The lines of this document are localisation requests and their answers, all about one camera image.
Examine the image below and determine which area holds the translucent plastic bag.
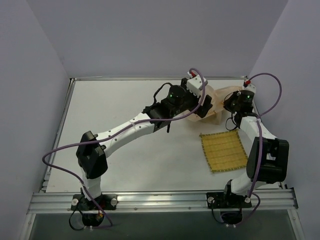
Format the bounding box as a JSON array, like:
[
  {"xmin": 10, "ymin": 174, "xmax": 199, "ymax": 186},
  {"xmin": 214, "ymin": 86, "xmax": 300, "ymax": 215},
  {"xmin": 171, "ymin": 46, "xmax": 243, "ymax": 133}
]
[{"xmin": 186, "ymin": 85, "xmax": 242, "ymax": 125}]

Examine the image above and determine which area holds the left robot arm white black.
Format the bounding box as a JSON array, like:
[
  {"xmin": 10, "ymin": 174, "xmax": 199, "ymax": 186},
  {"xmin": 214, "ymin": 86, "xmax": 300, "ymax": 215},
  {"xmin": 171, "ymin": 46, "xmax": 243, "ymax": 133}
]
[{"xmin": 76, "ymin": 75, "xmax": 213, "ymax": 210}]

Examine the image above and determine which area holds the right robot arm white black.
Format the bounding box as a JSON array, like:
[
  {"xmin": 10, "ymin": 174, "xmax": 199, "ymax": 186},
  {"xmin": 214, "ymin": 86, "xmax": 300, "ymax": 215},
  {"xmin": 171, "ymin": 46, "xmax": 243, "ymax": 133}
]
[{"xmin": 222, "ymin": 90, "xmax": 290, "ymax": 207}]

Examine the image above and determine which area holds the yellow woven bamboo mat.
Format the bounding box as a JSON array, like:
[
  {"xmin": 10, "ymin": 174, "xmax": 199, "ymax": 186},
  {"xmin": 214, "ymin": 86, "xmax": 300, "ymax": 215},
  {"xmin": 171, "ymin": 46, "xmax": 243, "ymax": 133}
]
[{"xmin": 199, "ymin": 130, "xmax": 248, "ymax": 173}]

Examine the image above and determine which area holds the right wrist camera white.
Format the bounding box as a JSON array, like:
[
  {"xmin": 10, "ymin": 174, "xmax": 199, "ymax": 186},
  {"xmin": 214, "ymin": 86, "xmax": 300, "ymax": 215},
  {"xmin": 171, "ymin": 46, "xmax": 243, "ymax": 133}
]
[{"xmin": 242, "ymin": 80, "xmax": 256, "ymax": 94}]

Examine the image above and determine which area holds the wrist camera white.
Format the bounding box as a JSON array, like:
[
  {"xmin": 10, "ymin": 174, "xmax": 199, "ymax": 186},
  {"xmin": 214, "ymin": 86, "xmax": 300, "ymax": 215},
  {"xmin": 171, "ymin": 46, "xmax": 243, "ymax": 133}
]
[
  {"xmin": 186, "ymin": 71, "xmax": 208, "ymax": 98},
  {"xmin": 242, "ymin": 80, "xmax": 256, "ymax": 94}
]

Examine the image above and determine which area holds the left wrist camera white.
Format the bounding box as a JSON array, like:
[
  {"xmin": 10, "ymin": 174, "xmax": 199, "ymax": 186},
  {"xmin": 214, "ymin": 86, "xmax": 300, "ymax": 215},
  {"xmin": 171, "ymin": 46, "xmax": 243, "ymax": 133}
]
[{"xmin": 186, "ymin": 71, "xmax": 208, "ymax": 98}]

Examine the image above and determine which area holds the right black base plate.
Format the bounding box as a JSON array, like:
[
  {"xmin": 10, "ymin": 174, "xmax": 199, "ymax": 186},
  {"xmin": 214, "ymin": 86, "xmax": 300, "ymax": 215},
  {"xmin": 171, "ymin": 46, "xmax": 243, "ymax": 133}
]
[{"xmin": 206, "ymin": 191, "xmax": 252, "ymax": 209}]

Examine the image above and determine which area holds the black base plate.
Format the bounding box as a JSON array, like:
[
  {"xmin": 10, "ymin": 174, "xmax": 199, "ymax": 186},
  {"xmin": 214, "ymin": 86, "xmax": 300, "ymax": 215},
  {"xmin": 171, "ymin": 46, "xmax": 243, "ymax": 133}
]
[
  {"xmin": 206, "ymin": 191, "xmax": 252, "ymax": 209},
  {"xmin": 70, "ymin": 193, "xmax": 118, "ymax": 211}
]

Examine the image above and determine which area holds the aluminium front rail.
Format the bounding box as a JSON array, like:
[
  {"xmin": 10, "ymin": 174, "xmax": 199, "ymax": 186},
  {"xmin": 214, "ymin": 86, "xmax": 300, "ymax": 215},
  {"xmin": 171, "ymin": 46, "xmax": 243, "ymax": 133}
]
[{"xmin": 27, "ymin": 189, "xmax": 298, "ymax": 214}]

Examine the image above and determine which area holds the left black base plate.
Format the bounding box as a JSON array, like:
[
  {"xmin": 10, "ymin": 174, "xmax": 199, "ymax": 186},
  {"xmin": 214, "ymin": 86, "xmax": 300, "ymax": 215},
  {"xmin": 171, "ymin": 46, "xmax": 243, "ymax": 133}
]
[{"xmin": 70, "ymin": 193, "xmax": 118, "ymax": 211}]

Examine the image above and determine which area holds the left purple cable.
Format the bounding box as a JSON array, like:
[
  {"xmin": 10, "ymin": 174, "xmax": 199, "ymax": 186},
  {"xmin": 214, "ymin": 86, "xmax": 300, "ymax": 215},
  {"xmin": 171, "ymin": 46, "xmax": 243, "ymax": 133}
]
[{"xmin": 41, "ymin": 67, "xmax": 207, "ymax": 229}]

